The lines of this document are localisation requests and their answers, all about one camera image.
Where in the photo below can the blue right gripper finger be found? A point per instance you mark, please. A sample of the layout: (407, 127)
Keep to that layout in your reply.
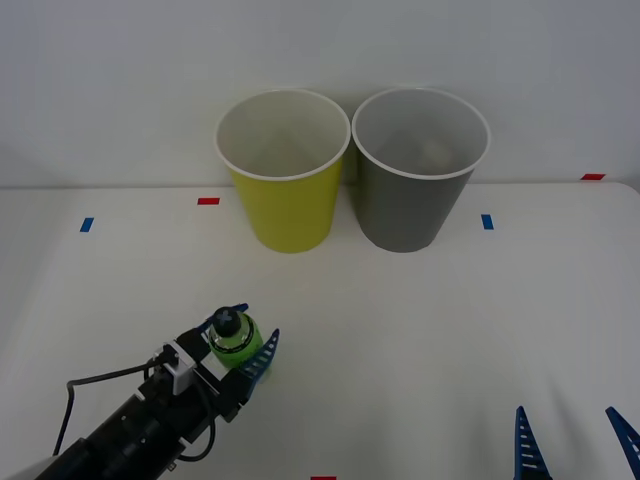
(629, 432)
(529, 457)

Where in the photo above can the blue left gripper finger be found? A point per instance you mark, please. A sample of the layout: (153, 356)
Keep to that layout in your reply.
(196, 340)
(252, 370)

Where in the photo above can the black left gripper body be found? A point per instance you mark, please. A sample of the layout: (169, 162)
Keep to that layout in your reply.
(197, 407)

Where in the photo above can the green plastic bottle black cap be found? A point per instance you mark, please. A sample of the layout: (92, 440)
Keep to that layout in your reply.
(232, 347)

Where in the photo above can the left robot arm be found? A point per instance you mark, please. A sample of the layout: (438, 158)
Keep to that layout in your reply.
(115, 437)

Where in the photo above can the yellow-green plastic bin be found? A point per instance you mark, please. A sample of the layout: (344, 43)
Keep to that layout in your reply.
(290, 210)

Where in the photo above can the grey plastic bin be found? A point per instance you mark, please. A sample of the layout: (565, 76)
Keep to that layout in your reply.
(405, 210)

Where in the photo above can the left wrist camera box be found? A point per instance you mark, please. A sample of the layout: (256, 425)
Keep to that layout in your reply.
(180, 372)

